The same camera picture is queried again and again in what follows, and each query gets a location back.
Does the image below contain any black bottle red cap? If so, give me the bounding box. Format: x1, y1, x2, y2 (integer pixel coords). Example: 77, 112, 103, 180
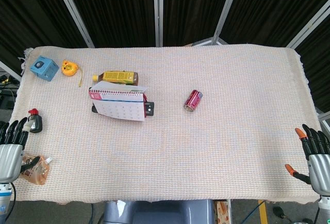
27, 108, 43, 134

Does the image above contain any black red device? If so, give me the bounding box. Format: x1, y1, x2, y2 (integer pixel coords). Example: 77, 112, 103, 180
91, 93, 155, 118

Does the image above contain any black cable bundle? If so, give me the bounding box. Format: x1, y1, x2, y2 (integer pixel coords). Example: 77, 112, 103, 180
0, 71, 21, 110

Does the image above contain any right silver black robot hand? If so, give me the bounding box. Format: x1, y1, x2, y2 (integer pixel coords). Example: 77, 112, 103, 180
284, 123, 330, 197

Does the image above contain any white spiral desk calendar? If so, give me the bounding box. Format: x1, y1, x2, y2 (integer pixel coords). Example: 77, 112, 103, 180
88, 81, 149, 122

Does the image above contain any blue floor cable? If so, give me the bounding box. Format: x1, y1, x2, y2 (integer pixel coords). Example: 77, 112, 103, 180
241, 200, 266, 224

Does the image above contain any red soda can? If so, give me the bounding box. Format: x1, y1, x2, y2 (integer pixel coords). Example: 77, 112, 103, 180
183, 89, 204, 112

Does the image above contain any yellow tape measure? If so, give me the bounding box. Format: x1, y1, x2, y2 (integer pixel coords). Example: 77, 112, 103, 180
61, 59, 84, 88

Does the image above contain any aluminium partition frame post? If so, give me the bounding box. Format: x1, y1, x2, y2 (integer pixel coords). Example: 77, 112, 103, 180
192, 0, 243, 46
153, 0, 164, 47
285, 5, 330, 49
51, 0, 95, 49

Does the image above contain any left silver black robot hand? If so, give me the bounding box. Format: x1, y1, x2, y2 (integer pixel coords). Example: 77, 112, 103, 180
0, 117, 41, 184

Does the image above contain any beige woven tablecloth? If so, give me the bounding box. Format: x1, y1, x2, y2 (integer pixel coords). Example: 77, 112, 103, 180
6, 44, 326, 205

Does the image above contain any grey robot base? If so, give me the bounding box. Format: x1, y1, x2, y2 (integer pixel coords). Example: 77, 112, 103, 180
103, 199, 215, 224

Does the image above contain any blue cube box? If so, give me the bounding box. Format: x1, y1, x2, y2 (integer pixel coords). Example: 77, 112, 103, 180
29, 55, 59, 82

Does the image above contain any tea bottle yellow label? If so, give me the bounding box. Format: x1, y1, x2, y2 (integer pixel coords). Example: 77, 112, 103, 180
92, 71, 139, 86

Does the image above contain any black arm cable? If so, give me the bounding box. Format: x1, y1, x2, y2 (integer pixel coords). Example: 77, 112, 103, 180
5, 182, 17, 224

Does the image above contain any orange spouted snack pouch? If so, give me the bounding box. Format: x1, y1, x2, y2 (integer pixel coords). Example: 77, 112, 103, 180
20, 154, 54, 186

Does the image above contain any black floor object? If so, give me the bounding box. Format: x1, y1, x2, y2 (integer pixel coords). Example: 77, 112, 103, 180
273, 206, 286, 219

